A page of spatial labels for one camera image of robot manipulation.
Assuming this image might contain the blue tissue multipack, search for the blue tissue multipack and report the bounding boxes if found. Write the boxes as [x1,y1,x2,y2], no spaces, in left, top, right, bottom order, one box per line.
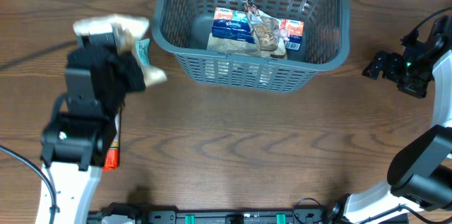
[212,6,304,51]

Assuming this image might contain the orange red noodle package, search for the orange red noodle package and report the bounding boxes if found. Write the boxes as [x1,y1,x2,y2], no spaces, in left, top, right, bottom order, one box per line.
[103,107,122,172]

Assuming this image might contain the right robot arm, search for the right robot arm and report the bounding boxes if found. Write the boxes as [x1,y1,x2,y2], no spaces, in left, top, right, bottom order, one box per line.
[322,11,451,223]

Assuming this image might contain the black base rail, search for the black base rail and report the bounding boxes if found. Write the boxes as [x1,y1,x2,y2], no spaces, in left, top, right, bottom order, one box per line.
[85,203,348,224]

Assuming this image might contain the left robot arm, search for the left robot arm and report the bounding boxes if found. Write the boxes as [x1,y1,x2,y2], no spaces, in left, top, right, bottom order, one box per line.
[36,33,145,223]

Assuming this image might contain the dried mushroom bag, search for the dried mushroom bag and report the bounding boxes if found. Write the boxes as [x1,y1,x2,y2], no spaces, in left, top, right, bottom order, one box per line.
[244,0,287,59]

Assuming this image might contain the grey plastic basket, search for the grey plastic basket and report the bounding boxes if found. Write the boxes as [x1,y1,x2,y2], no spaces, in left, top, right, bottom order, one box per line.
[151,0,350,93]

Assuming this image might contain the mint green snack packet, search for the mint green snack packet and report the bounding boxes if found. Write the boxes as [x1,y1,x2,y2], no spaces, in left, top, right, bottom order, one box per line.
[136,39,150,66]

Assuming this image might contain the beige paper pouch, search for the beige paper pouch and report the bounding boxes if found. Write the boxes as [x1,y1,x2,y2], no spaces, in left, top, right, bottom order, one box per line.
[207,33,261,57]

